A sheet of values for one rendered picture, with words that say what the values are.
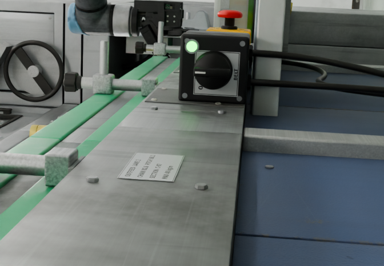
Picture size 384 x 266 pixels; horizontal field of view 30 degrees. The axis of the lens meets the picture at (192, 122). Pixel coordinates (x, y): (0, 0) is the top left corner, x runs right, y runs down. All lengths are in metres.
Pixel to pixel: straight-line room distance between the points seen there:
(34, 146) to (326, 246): 0.32
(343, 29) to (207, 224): 2.05
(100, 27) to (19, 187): 1.18
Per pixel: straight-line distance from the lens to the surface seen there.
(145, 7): 1.71
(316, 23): 2.43
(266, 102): 0.89
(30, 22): 2.56
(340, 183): 0.61
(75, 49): 2.50
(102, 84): 1.00
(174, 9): 1.75
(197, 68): 0.80
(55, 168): 0.54
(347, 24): 2.44
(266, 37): 0.88
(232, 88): 0.84
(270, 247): 0.45
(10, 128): 2.29
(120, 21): 1.70
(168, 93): 0.89
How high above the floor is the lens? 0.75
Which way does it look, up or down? 4 degrees up
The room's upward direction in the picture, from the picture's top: 87 degrees counter-clockwise
